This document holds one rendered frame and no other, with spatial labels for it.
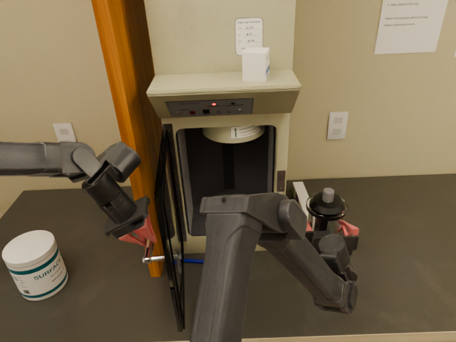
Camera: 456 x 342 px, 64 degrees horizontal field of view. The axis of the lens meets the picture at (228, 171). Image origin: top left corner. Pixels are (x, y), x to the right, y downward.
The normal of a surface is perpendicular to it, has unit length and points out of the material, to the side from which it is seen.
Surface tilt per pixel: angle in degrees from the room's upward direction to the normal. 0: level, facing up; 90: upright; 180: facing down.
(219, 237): 42
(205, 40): 90
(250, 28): 90
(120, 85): 90
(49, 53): 90
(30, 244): 0
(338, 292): 61
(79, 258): 0
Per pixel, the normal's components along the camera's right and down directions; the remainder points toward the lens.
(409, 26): 0.01, 0.52
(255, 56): -0.25, 0.51
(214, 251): -0.54, -0.38
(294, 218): 0.83, -0.07
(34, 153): 0.56, -0.19
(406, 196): -0.04, -0.85
